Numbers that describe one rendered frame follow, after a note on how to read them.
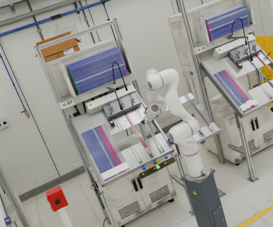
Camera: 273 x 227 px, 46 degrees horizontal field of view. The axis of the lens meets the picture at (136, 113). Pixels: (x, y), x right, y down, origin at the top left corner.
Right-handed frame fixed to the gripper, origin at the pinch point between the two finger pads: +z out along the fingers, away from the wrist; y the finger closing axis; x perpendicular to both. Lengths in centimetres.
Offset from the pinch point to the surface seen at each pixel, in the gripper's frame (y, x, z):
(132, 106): 3.7, -21.6, 10.2
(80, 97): 46, -45, 8
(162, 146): -3.9, 24.3, 5.5
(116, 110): 19.5, -23.7, 10.9
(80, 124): 53, -25, 18
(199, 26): -92, -72, -2
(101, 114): 31.9, -27.3, 18.2
